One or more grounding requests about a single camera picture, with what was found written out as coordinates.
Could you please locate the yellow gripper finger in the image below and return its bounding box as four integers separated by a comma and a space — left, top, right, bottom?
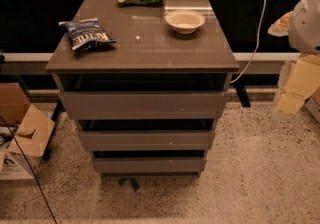
276, 55, 320, 115
268, 11, 292, 37

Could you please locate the grey drawer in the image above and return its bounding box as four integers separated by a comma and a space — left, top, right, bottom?
79, 131, 215, 152
92, 157, 207, 174
59, 92, 226, 120

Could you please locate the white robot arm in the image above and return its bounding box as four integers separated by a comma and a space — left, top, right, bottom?
268, 0, 320, 116

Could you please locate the grey drawer cabinet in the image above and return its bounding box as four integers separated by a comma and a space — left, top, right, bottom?
46, 0, 238, 177

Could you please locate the grey top drawer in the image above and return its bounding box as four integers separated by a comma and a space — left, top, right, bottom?
59, 92, 226, 120

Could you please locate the grey bottom drawer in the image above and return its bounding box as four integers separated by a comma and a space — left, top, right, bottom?
92, 157, 207, 174

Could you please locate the open cardboard box left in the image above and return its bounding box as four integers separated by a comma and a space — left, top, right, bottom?
0, 83, 55, 180

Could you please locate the cardboard box right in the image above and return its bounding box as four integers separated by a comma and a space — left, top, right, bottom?
306, 87, 320, 123

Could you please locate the white bowl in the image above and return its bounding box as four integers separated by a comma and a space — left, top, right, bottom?
165, 10, 205, 34

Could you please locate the blue Kettle chips bag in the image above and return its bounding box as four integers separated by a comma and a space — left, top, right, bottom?
59, 18, 115, 51

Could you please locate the blue tape cross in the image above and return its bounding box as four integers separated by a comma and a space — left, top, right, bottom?
117, 177, 141, 193

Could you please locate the white cable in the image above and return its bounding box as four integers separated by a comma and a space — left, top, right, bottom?
229, 0, 268, 85

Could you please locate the black cable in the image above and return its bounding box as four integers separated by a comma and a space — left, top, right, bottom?
0, 115, 58, 224

